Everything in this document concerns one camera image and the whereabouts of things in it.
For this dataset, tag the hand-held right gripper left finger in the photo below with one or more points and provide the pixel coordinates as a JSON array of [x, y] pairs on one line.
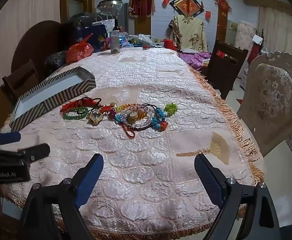
[[90, 177]]

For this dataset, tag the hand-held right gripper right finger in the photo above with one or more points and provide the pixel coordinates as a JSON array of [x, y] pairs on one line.
[[208, 180]]

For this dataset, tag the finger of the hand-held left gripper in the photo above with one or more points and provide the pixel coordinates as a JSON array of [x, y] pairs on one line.
[[35, 151], [9, 137]]

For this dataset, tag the cream fan tassel ornament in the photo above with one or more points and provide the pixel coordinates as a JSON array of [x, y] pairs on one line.
[[219, 146]]

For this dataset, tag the striped cardboard box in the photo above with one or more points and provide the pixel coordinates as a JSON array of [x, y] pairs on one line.
[[48, 100]]

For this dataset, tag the red tassel knot ornament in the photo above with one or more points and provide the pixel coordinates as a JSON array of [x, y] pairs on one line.
[[70, 106]]

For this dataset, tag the gold toad charm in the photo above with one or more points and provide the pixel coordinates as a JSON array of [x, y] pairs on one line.
[[94, 117]]

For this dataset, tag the dark wooden chair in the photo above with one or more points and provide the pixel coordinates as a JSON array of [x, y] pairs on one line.
[[20, 77], [226, 65]]

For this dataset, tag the small black plastic bag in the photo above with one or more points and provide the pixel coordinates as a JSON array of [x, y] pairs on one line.
[[54, 60]]

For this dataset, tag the round dark wooden board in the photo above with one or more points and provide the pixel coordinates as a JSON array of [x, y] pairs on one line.
[[35, 42]]

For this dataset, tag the cream ornate floral chair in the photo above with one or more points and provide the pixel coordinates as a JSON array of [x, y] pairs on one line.
[[271, 95]]

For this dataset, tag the red plastic bag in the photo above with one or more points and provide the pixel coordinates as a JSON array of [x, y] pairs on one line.
[[79, 51]]

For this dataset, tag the purple cloth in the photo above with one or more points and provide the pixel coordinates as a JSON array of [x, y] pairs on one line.
[[196, 58]]

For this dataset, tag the large black plastic bag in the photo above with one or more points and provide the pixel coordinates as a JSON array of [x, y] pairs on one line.
[[73, 27]]

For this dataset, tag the blue shopping bag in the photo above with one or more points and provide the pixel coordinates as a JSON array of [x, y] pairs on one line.
[[95, 36]]

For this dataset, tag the clear glass jar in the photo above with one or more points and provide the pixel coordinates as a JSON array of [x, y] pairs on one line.
[[115, 42]]

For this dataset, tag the red gift bag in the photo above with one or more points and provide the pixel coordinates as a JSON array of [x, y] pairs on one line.
[[254, 51]]

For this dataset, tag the white paper gift bag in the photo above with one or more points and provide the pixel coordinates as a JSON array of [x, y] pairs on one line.
[[108, 25]]

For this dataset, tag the clear plastic bag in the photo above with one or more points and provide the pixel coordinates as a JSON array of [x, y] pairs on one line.
[[144, 40]]

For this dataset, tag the cream floral hanging cloth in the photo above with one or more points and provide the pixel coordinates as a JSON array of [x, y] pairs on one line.
[[188, 32]]

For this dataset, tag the floral appliance cover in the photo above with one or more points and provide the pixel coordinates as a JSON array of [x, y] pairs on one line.
[[246, 35]]

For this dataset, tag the metal basin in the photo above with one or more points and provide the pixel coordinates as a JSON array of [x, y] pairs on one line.
[[109, 5]]

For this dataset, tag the small red paper sticker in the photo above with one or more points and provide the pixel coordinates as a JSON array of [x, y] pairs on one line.
[[208, 15]]

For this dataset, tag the cream curtain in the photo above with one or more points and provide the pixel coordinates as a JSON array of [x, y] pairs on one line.
[[281, 30]]

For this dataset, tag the diamond framed red wall decoration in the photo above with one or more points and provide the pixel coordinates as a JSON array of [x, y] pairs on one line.
[[186, 6]]

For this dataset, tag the small red knot wall decoration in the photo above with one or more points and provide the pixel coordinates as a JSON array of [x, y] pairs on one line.
[[223, 5]]

